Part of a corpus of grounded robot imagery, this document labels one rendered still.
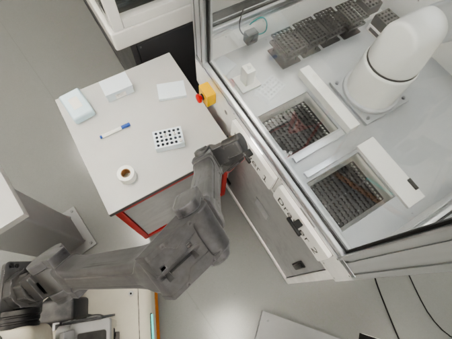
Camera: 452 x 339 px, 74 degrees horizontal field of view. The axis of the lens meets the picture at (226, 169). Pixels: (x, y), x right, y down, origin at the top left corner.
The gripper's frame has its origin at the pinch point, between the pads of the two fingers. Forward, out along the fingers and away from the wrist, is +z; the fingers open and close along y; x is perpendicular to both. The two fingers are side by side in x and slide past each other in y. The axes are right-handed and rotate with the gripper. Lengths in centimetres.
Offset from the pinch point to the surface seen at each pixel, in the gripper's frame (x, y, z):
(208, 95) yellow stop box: 33.0, 2.3, 8.5
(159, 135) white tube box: 33.2, -23.9, 4.4
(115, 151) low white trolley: 38, -42, -3
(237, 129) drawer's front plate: 13.2, 4.0, 9.0
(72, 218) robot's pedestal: 54, -122, 32
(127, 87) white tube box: 62, -24, 2
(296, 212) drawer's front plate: -25.1, 3.4, 9.6
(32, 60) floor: 192, -106, 40
